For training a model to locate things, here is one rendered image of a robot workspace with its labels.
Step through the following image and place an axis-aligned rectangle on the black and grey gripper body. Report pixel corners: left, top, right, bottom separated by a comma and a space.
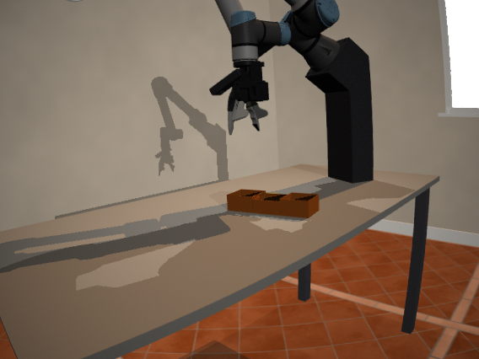
232, 61, 269, 104

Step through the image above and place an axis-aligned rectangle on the orange rack of bins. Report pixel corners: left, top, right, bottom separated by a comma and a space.
227, 189, 318, 218

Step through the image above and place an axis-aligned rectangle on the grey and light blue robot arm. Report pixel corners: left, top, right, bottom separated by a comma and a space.
209, 0, 340, 95

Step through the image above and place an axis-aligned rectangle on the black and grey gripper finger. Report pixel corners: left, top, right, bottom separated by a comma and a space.
246, 101, 268, 131
228, 88, 249, 135

